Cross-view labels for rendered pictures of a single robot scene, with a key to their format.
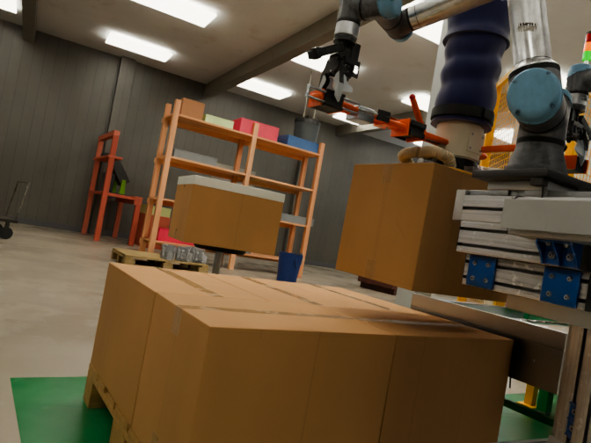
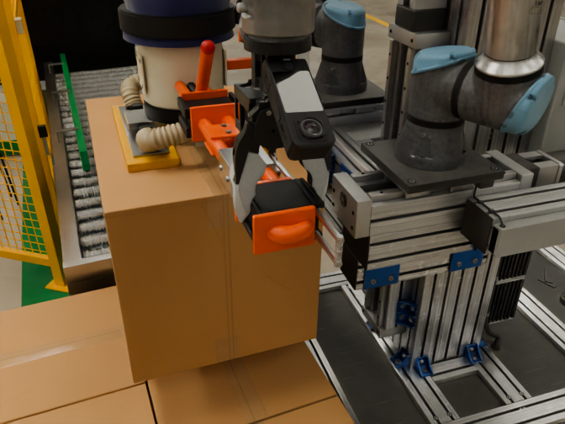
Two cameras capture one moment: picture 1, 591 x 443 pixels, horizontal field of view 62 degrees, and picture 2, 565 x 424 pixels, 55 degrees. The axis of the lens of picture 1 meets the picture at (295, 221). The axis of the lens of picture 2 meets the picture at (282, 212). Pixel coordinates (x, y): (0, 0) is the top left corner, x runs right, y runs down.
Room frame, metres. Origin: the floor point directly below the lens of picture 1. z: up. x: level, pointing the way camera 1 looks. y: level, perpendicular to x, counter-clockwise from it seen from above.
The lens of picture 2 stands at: (1.38, 0.52, 1.54)
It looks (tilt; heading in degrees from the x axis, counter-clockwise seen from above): 31 degrees down; 282
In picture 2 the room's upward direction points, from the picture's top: straight up
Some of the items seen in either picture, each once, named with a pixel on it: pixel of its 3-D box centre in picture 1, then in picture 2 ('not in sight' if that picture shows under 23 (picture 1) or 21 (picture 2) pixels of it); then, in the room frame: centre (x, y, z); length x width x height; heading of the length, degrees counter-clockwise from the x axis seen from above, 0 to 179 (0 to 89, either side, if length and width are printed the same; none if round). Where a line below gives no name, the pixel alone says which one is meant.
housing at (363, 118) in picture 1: (360, 115); (245, 170); (1.57, -0.15, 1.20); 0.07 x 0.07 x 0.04; 31
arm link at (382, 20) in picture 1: (383, 9); not in sight; (1.46, -0.15, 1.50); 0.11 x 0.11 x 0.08; 55
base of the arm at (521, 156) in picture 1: (537, 159); (432, 134); (1.29, -0.60, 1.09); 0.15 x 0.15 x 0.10
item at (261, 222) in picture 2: (325, 101); (273, 214); (1.51, -0.03, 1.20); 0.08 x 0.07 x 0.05; 121
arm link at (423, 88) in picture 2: (543, 115); (443, 81); (1.28, -0.60, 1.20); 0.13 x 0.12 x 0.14; 145
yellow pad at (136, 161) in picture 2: not in sight; (141, 126); (1.90, -0.49, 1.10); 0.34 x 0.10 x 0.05; 121
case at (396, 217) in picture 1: (440, 234); (193, 211); (1.81, -0.54, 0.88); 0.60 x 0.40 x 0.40; 122
